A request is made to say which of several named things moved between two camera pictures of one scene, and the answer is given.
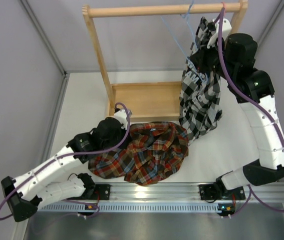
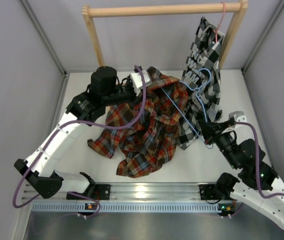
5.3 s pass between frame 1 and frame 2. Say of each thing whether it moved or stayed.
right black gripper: moved
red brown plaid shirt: moved
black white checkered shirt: stayed
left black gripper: moved
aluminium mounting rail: stayed
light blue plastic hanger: moved
